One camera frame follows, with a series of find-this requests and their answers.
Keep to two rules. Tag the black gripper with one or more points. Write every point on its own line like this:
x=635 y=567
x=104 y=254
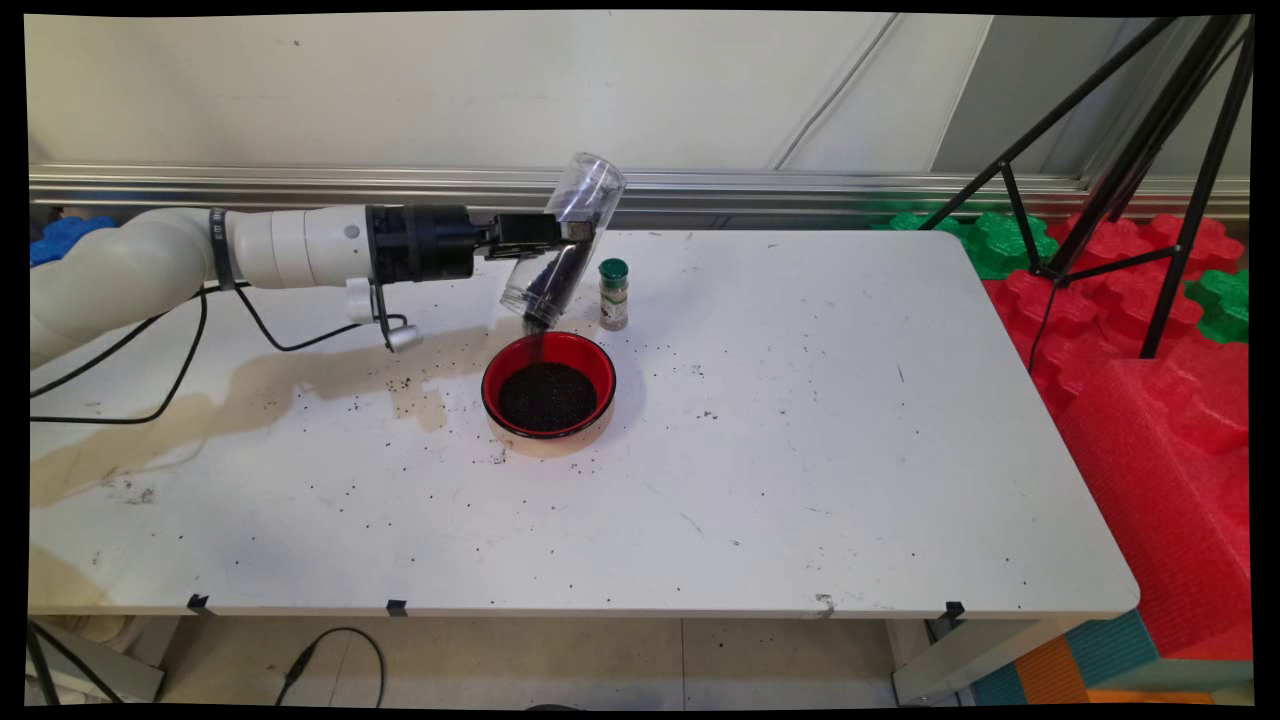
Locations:
x=430 y=245

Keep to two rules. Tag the clear plastic jar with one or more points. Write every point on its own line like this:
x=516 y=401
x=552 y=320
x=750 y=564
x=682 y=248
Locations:
x=590 y=190

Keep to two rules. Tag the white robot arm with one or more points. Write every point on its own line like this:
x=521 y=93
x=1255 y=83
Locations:
x=130 y=270

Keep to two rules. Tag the green capped spice bottle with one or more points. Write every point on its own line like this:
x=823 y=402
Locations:
x=614 y=300

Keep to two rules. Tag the red bowl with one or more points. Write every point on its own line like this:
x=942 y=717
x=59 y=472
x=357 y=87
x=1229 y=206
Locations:
x=590 y=355

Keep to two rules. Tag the black seeds pile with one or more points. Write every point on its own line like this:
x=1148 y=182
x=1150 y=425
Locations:
x=550 y=400

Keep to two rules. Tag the green foam gear tile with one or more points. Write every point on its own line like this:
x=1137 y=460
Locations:
x=915 y=222
x=990 y=250
x=1225 y=305

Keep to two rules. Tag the blue foam gear tile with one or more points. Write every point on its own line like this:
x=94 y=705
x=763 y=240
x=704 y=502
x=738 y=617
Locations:
x=65 y=238

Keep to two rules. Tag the red foam gear tile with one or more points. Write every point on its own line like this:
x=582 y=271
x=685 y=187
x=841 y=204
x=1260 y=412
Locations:
x=1218 y=240
x=1090 y=320

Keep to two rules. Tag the grey table leg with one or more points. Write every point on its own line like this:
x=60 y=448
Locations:
x=960 y=665
x=100 y=672

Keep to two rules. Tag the black tripod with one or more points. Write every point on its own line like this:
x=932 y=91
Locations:
x=1201 y=190

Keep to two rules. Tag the orange foam floor tile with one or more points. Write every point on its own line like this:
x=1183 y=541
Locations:
x=1050 y=675

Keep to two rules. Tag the large red foam block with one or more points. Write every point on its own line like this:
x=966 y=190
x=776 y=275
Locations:
x=1160 y=500

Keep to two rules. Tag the teal foam floor tile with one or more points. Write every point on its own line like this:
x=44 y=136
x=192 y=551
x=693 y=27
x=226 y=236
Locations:
x=1110 y=650

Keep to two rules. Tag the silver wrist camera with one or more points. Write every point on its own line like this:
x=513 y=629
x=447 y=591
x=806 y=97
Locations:
x=405 y=337

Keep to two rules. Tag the aluminium wall rail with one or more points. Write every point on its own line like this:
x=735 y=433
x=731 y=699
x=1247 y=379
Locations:
x=800 y=188

